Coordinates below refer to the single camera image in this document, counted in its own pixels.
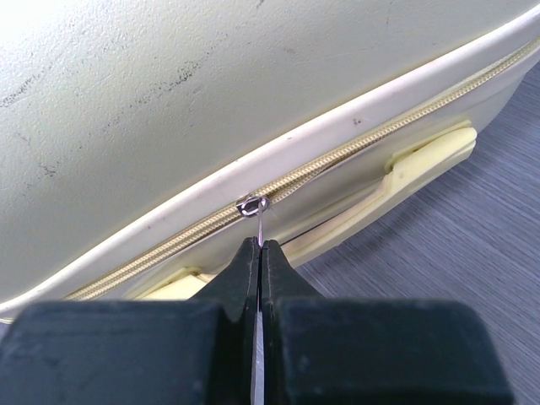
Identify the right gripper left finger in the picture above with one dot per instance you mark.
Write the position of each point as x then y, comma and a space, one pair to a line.
196, 351

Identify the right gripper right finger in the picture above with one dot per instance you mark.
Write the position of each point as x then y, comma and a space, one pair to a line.
320, 350

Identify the yellow hard-shell suitcase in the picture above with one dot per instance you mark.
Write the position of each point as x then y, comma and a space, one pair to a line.
139, 139

